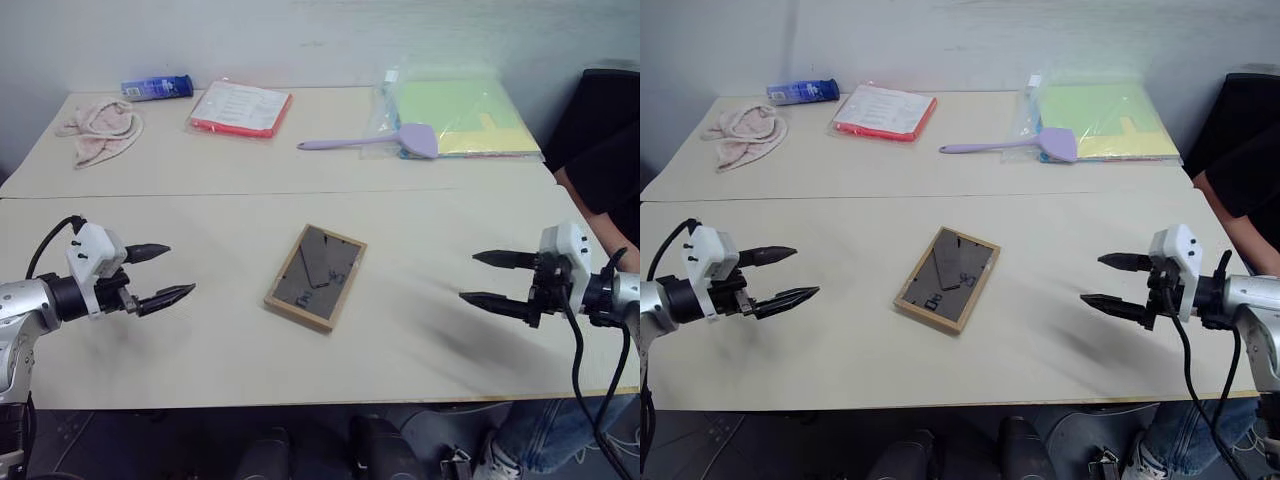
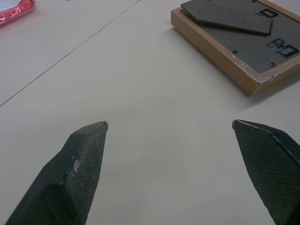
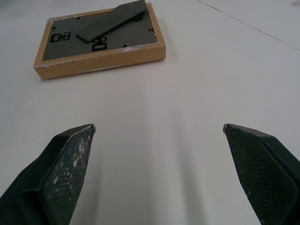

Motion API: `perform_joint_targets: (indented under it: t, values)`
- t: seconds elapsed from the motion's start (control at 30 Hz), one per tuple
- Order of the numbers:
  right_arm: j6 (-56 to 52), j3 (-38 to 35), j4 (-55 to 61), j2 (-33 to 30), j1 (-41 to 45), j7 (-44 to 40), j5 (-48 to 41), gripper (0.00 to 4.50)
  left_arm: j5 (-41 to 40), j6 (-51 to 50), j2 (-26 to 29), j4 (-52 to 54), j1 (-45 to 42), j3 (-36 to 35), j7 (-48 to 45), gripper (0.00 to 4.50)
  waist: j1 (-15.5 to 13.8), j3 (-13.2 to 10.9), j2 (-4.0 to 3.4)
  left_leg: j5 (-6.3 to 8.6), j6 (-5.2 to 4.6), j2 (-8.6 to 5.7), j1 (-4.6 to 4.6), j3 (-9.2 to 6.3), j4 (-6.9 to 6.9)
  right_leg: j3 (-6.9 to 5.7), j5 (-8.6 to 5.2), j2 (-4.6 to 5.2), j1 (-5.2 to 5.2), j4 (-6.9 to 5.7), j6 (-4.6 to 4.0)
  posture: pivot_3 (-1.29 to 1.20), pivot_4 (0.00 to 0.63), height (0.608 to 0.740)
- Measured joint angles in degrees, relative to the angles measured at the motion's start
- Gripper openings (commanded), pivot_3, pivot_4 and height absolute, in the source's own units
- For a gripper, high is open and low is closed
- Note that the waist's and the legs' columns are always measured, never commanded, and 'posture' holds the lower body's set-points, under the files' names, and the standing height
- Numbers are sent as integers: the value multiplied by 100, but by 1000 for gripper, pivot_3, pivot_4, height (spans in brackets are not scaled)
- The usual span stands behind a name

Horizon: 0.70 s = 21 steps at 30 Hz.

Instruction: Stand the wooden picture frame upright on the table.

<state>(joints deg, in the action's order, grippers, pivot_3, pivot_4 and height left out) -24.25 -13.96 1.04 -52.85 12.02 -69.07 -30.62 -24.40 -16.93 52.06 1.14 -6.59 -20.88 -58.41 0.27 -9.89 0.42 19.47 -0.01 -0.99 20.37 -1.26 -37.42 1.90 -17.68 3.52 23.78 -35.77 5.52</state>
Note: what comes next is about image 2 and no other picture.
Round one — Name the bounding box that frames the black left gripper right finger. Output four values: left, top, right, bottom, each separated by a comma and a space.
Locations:
232, 119, 300, 225

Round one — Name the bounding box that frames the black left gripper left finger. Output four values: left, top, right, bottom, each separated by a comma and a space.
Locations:
4, 121, 109, 225

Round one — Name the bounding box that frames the red plastic package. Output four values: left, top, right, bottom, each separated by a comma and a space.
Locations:
0, 0, 36, 27

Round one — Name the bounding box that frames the wooden picture frame face down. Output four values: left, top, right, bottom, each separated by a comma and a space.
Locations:
170, 0, 300, 97

